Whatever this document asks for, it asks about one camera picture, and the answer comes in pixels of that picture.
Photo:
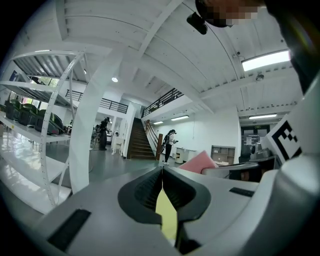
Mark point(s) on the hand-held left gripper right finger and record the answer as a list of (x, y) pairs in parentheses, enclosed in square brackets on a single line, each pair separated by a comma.
[(220, 205)]

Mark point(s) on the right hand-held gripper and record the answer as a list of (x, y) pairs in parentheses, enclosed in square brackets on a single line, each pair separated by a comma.
[(280, 150)]

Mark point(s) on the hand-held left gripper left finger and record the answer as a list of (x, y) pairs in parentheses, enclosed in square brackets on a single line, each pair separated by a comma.
[(105, 220)]

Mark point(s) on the pink cloth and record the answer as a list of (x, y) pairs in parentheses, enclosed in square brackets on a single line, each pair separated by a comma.
[(200, 162)]

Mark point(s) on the grey cubby shelf unit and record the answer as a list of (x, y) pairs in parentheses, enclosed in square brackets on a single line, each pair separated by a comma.
[(222, 155)]

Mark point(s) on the black office chair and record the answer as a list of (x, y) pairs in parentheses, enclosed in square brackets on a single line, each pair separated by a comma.
[(244, 158)]

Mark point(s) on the black double door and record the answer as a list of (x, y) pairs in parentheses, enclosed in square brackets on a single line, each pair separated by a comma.
[(250, 137)]

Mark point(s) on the white counter cabinet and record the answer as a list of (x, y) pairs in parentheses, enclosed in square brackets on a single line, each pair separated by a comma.
[(186, 155)]

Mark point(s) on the long ceiling light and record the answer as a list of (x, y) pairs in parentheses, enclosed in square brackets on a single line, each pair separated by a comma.
[(262, 116), (180, 117), (265, 61), (158, 122)]

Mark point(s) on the wooden stair handrail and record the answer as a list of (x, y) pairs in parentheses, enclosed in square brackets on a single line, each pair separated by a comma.
[(158, 147)]

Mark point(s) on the white side table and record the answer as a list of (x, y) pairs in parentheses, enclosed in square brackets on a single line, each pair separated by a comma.
[(117, 142)]

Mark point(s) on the white pillar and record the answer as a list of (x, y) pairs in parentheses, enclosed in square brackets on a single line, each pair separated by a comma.
[(82, 140)]

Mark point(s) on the dark wooden staircase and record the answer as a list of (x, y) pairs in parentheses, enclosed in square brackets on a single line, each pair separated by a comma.
[(140, 142)]

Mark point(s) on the black balcony railing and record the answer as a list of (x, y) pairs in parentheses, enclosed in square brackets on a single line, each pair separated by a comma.
[(112, 105), (162, 102)]

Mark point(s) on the white metal shelf rack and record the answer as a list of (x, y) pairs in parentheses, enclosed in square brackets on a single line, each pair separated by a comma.
[(46, 130)]

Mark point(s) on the row of black cases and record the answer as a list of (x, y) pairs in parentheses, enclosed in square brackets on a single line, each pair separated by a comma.
[(27, 115)]

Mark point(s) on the round ceiling light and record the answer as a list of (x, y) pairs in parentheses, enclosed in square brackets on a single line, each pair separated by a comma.
[(114, 79)]

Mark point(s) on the person's black shirt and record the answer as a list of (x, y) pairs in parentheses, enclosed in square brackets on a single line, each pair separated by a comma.
[(300, 30)]

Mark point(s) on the person's head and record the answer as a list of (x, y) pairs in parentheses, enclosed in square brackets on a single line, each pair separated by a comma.
[(225, 10)]

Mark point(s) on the black head camera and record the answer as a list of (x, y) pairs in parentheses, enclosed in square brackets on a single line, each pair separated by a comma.
[(197, 22)]

